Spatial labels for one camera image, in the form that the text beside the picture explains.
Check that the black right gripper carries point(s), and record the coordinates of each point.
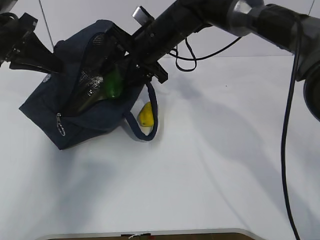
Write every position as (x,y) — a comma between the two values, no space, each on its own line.
(136,55)

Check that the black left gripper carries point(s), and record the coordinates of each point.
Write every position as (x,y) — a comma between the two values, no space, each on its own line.
(20,46)

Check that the green cucumber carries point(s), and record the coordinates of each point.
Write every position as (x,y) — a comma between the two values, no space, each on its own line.
(113,83)

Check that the green lidded glass container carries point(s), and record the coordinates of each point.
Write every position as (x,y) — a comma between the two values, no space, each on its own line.
(90,86)

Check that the yellow lemon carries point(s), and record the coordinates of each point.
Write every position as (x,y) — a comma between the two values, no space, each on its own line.
(145,116)

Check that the navy blue fabric bag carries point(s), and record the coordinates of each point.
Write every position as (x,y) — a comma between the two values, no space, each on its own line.
(45,106)

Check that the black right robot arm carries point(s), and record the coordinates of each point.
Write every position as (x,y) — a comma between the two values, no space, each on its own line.
(289,30)

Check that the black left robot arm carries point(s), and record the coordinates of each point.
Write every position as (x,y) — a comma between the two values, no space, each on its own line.
(6,7)

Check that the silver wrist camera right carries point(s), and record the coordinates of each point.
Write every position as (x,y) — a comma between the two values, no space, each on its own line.
(142,16)

